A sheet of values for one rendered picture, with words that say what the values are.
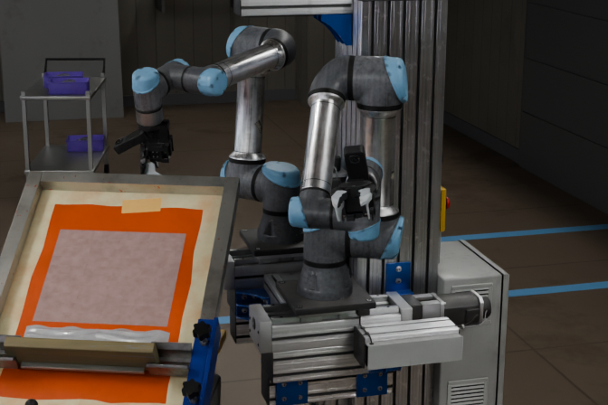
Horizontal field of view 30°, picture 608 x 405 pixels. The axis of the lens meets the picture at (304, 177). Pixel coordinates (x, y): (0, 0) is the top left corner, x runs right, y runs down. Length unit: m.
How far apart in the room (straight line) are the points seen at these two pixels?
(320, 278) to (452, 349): 0.40
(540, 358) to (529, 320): 0.51
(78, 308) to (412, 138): 1.03
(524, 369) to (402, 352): 2.81
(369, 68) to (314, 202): 0.39
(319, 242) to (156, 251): 0.43
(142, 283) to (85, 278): 0.15
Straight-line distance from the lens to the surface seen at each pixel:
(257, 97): 3.51
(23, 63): 11.62
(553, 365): 5.87
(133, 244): 3.01
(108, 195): 3.14
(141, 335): 2.82
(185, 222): 3.03
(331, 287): 3.02
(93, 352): 2.70
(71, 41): 11.64
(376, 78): 2.87
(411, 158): 3.20
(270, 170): 3.45
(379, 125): 2.91
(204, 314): 2.79
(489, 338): 3.42
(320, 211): 2.71
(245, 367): 5.70
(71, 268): 3.00
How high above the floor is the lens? 2.34
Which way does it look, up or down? 15 degrees down
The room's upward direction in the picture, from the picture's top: straight up
